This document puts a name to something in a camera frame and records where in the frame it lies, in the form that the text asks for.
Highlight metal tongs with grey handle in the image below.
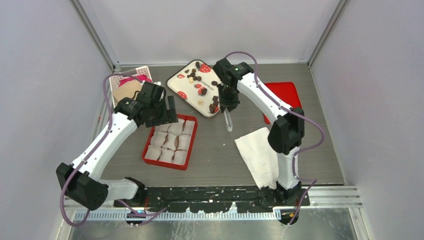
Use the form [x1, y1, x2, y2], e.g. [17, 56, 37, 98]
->
[223, 108, 234, 132]

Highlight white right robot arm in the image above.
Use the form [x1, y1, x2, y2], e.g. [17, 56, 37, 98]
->
[212, 58, 305, 206]

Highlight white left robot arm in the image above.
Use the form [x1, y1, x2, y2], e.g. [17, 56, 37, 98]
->
[56, 82, 178, 211]

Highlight red chocolate box tray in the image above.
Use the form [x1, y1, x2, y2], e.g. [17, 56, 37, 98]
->
[141, 114, 198, 171]

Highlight tan paper bag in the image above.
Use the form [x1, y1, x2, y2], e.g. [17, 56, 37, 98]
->
[112, 80, 142, 105]

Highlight pink tissue paper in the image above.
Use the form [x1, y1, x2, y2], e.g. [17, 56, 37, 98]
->
[118, 74, 153, 87]

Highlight strawberry print tray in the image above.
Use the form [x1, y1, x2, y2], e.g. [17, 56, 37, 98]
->
[166, 59, 222, 119]

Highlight white plastic basket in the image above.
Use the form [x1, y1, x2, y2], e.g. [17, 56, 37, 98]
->
[108, 66, 153, 108]

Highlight red box lid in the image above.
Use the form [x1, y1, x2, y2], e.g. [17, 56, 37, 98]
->
[265, 82, 302, 108]

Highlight white folded cloth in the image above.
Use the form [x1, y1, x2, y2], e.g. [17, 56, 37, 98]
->
[234, 127, 293, 190]

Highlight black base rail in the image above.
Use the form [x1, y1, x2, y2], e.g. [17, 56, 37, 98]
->
[113, 185, 310, 214]

